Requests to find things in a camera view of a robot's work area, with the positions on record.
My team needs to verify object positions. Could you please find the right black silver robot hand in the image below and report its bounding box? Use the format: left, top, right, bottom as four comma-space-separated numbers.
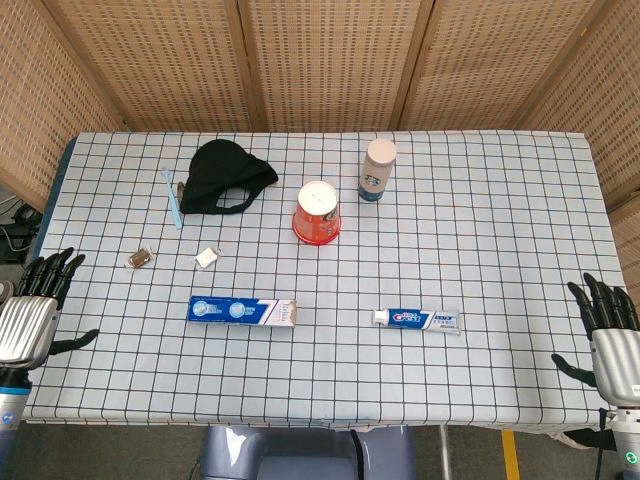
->
551, 272, 640, 410

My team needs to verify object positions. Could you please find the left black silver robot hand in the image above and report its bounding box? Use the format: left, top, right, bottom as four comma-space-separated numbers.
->
0, 247, 100, 370

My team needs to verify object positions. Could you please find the blue white toothpaste tube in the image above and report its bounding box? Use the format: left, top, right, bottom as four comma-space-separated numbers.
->
371, 307, 462, 337

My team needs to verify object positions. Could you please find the blue white toothpaste box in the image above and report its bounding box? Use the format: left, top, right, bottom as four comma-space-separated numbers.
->
187, 295, 299, 331

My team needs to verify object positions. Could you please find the brown wrapped candy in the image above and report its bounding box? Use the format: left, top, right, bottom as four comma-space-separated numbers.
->
124, 245, 154, 271

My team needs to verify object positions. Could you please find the white wrapped candy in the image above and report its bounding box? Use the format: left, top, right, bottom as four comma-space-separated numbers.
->
193, 244, 222, 272

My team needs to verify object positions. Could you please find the light blue toothbrush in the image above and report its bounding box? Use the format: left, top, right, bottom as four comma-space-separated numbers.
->
161, 167, 185, 231

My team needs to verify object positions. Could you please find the blue checkered tablecloth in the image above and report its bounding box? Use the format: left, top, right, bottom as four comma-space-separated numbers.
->
22, 130, 635, 432

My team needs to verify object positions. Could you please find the black knit cap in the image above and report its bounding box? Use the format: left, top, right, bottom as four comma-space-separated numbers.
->
179, 139, 280, 217

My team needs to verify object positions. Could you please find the blue-grey robot torso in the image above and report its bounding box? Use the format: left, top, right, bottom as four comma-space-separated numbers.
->
199, 424, 417, 480

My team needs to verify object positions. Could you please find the white bottle with pink lid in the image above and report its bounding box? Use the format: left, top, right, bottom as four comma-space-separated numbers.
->
357, 138, 399, 203

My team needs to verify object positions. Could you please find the red paper cup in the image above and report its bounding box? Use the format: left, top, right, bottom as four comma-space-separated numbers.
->
291, 180, 344, 246

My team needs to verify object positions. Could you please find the woven wooden folding screen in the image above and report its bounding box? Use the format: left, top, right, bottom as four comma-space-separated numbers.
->
0, 0, 640, 321

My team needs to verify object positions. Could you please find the black cable bundle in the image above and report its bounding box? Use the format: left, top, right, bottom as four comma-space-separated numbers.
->
0, 192, 45, 267

